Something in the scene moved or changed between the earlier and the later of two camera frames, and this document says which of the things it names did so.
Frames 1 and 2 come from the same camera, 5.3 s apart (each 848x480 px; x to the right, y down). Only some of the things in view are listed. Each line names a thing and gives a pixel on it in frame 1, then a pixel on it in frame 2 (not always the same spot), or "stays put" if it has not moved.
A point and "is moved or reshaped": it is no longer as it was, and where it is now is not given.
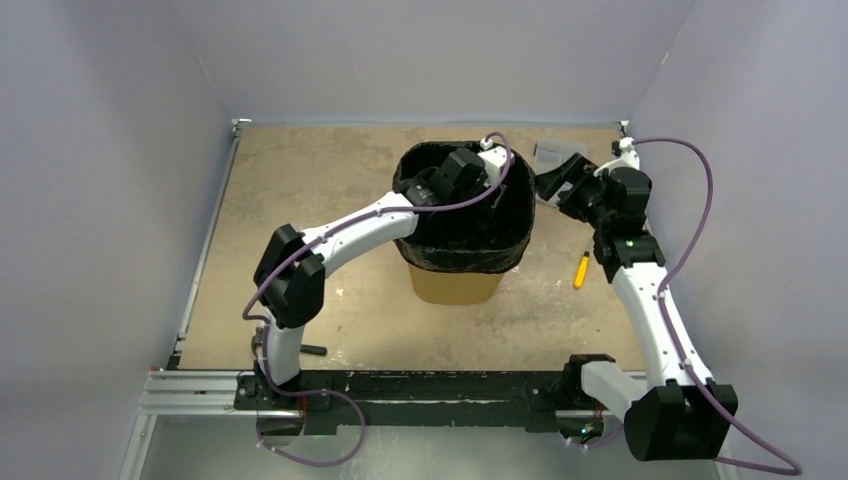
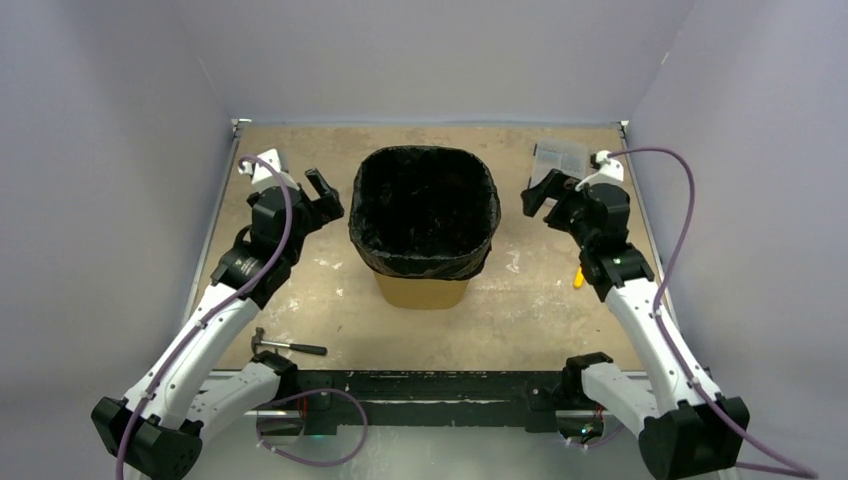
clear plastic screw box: (550, 153) stays put
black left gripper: (488, 210) → (323, 209)
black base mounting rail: (534, 399) stays put
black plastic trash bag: (469, 240) is moved or reshaped
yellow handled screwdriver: (581, 270) stays put
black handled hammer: (257, 344) stays put
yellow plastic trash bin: (453, 288) → (420, 292)
